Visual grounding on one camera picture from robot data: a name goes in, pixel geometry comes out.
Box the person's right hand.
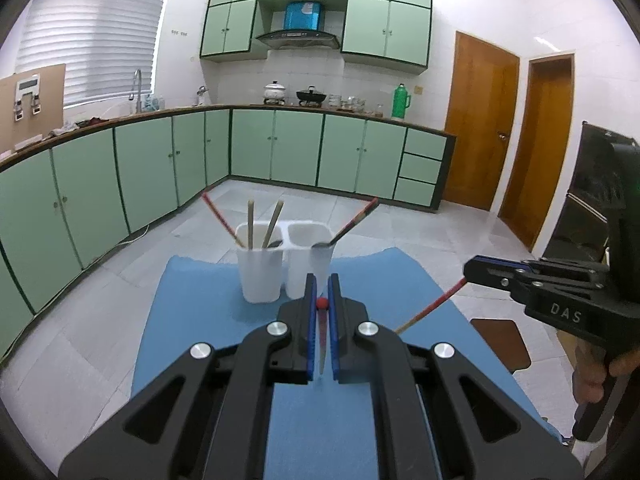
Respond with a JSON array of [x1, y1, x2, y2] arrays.
[[574, 342, 640, 405]]

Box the range hood with blue film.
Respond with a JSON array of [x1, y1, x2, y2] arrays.
[[254, 1, 342, 51]]

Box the brown wooden stool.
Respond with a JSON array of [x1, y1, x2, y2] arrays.
[[469, 318, 532, 374]]

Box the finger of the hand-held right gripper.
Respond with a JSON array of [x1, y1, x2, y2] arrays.
[[474, 256, 606, 276], [462, 258, 609, 306]]

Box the black wok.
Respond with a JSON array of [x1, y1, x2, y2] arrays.
[[295, 85, 329, 108]]

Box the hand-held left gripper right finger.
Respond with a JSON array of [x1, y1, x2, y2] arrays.
[[328, 273, 585, 480]]

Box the steel kitchen faucet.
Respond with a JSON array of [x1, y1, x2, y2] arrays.
[[128, 69, 144, 115]]

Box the black glass cabinet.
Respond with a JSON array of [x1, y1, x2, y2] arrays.
[[542, 120, 640, 266]]

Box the white window blind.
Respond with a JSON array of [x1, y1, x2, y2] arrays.
[[15, 0, 177, 111]]

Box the red and yellow chopstick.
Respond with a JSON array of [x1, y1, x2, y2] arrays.
[[315, 297, 331, 379], [393, 278, 467, 336], [327, 197, 380, 246], [200, 192, 247, 249]]

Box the blue table mat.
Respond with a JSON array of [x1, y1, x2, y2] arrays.
[[131, 247, 557, 480]]

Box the white floor cable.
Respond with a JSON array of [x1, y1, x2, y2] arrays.
[[117, 224, 151, 249]]

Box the wooden door with handle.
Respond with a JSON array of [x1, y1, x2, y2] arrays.
[[443, 30, 521, 212]]

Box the brown cardboard board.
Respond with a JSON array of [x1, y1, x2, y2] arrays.
[[0, 63, 67, 154]]

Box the white device on board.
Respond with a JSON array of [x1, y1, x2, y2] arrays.
[[13, 73, 42, 121]]

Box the white cooking pot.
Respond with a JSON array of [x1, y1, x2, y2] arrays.
[[263, 80, 289, 106]]

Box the plain wooden door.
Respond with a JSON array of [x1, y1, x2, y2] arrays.
[[498, 49, 575, 254]]

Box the green base kitchen cabinets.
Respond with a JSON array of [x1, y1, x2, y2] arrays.
[[0, 104, 459, 357]]

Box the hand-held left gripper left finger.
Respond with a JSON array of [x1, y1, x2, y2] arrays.
[[59, 273, 321, 480]]

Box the green thermos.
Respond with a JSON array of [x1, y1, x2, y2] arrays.
[[390, 82, 413, 120]]

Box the green wall kitchen cabinets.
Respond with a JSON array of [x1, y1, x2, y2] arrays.
[[199, 0, 434, 77]]

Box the white double utensil holder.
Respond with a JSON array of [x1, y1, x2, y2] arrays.
[[234, 220, 335, 305]]

